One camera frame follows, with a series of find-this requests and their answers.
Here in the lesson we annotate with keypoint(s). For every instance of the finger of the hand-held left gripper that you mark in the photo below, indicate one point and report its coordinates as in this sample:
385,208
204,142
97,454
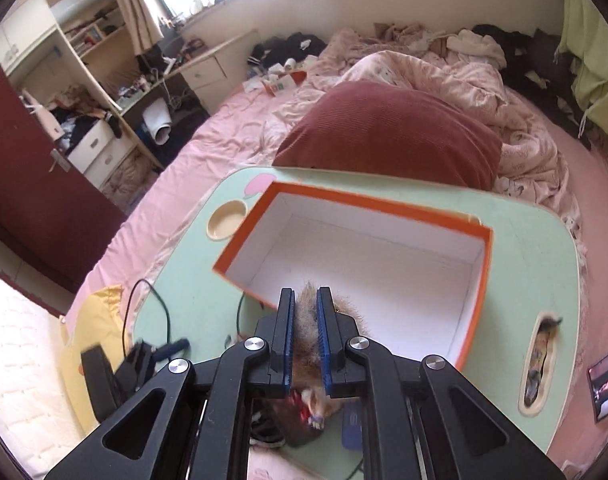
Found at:
171,349

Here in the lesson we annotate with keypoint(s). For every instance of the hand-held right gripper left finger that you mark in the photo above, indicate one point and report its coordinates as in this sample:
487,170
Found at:
289,350

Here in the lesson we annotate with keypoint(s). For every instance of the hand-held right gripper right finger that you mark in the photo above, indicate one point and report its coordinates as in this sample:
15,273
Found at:
325,350

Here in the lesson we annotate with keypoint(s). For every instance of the brown furry plush toy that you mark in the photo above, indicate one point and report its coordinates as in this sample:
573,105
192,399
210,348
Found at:
306,340

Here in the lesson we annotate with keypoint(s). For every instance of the blue case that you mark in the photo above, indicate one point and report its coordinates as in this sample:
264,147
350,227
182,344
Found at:
351,425

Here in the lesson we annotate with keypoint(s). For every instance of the dark brown snack packet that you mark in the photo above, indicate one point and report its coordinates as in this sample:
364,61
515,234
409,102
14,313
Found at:
296,432

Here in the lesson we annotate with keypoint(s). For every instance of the black lace trimmed cloth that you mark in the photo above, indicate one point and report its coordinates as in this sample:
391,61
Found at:
266,432

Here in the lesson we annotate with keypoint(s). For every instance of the orange cardboard box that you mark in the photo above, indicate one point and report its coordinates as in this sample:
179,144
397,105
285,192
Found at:
384,270

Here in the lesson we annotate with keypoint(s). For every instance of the mint green cartoon desktop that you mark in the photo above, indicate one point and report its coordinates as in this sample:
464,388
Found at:
194,280

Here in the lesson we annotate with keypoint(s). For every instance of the yellow cloth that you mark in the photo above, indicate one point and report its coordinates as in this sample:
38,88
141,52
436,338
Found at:
99,320

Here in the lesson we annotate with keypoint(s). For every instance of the white quilted mattress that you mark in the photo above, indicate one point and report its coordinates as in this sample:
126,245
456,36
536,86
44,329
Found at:
19,360

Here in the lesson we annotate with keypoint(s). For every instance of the pile of small trinkets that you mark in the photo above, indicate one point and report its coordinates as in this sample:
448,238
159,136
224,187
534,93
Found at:
539,355

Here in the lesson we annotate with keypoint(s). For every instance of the maroon wooden door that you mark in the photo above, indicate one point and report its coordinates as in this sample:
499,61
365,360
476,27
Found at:
29,185

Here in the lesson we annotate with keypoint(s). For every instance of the white drawer unit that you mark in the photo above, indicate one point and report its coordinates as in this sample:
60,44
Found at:
96,145

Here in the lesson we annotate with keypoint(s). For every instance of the white paper roll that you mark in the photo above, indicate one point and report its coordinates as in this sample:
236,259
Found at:
159,122

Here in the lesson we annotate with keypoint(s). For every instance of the maroon pillow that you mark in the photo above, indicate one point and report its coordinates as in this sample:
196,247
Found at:
394,130

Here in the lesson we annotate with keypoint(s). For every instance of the heap of mixed clothes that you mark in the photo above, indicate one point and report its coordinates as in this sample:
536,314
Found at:
76,110

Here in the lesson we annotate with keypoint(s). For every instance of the orange carton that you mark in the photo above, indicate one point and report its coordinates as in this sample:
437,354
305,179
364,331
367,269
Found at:
284,85

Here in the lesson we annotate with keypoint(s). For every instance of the cream desk with drawers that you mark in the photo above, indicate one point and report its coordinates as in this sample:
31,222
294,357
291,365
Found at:
206,72

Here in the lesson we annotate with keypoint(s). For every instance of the black smartphone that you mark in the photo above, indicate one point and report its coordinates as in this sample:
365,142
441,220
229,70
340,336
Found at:
604,385

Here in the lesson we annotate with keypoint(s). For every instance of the crumpled pink quilt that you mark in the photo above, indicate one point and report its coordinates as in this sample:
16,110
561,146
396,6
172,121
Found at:
434,70

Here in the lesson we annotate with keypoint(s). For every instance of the black monitor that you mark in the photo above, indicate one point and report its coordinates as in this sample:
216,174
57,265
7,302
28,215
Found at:
170,45

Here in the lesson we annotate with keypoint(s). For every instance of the beige curtain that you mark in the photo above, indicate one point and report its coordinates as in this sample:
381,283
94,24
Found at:
134,5

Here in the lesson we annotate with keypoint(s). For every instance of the pile of black clothes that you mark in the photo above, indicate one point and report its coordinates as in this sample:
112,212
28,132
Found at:
534,65

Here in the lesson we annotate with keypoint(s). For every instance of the cream shelf unit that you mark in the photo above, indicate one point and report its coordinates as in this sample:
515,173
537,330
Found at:
29,25

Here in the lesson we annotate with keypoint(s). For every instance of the lime green hanging garment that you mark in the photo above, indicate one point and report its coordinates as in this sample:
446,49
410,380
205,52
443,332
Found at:
594,60

